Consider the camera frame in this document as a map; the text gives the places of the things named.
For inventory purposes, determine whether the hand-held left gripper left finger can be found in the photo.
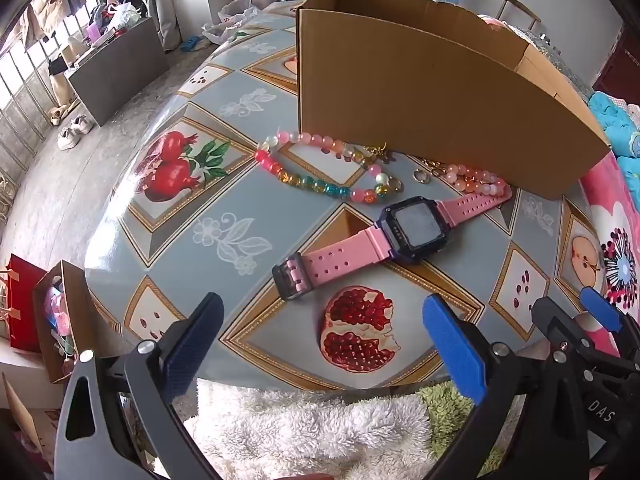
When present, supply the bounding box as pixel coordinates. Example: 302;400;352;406
54;291;225;480

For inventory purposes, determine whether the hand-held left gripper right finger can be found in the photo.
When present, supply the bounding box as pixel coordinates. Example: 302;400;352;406
422;293;579;480

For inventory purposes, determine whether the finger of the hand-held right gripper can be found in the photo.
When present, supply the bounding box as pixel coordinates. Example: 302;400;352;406
579;286;640;362
531;296;585;362

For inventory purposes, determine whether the pink strap digital watch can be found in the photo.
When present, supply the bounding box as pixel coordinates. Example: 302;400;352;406
272;195;511;302

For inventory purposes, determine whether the pink orange bead bracelet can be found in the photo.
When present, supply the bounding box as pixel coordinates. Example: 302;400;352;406
425;160;513;201

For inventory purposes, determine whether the multicolour glass bead bracelet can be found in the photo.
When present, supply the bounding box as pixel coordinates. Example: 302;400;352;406
254;131;404;205

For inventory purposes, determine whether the gold charm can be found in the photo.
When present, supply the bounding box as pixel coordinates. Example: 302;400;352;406
362;144;398;163

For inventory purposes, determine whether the large cardboard box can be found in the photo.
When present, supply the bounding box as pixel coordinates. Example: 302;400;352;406
295;0;612;201

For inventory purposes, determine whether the green fluffy cloth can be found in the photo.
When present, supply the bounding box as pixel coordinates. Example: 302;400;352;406
417;380;506;466

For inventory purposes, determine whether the small cardboard box with clutter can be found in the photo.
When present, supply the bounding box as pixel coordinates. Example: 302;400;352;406
32;260;108;385

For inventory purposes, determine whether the white fluffy garment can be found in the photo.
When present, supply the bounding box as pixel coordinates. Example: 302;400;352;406
182;377;436;480

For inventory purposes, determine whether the red paper bag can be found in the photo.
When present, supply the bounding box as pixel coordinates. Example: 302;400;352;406
4;254;48;353

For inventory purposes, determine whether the blue blanket on bed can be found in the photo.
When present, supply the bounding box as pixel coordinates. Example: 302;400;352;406
587;91;640;181

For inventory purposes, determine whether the dark red door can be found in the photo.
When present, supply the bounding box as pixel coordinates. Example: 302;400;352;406
592;22;640;95

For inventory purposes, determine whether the silver sequin pillow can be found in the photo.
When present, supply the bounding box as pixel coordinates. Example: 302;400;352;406
520;30;566;61

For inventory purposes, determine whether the grey cabinet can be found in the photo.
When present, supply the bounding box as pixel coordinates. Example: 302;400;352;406
65;16;171;128

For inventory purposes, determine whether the white plastic bag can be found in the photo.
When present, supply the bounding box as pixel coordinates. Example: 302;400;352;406
201;0;261;46

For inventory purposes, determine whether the grey curtain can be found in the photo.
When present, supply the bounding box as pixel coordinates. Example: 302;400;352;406
150;0;186;53

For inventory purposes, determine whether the pile of clothes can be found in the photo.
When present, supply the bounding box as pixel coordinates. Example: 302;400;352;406
85;0;148;43

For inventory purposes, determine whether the row of hanging clothes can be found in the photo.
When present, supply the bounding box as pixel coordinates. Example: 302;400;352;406
20;0;101;81

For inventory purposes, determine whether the brown handle frame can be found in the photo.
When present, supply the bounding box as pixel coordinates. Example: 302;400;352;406
496;0;543;36

